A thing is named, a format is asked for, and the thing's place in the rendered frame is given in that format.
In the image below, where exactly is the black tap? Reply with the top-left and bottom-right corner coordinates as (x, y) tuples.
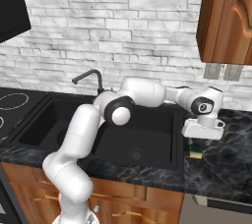
(71, 69), (106, 95)

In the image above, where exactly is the black extractor hood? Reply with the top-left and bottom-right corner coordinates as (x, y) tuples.
(0, 0), (32, 44)

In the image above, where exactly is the black sink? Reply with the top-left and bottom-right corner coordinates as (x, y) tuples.
(9, 91), (187, 172)

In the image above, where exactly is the wooden cupboard handle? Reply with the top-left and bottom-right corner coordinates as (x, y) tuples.
(33, 195), (61, 202)
(110, 210), (149, 218)

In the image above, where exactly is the green and yellow sponge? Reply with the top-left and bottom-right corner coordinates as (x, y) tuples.
(189, 138), (205, 160)

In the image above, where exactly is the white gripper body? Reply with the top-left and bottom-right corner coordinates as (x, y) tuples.
(181, 118), (226, 141)

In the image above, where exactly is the wooden panel under sink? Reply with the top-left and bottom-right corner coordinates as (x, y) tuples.
(0, 161), (185, 204)

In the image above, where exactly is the grey dishwasher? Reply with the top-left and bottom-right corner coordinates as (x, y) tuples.
(178, 193), (252, 224)

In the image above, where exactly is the wooden cupboard door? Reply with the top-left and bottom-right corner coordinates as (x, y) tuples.
(89, 196), (182, 224)
(9, 182), (64, 224)

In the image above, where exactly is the grey wall socket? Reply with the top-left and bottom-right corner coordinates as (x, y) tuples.
(223, 63), (244, 82)
(203, 63), (222, 81)

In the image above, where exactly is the black hob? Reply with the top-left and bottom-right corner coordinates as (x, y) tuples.
(0, 86), (51, 144)

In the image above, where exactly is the wooden wall cupboard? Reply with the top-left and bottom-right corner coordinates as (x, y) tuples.
(195, 0), (252, 66)

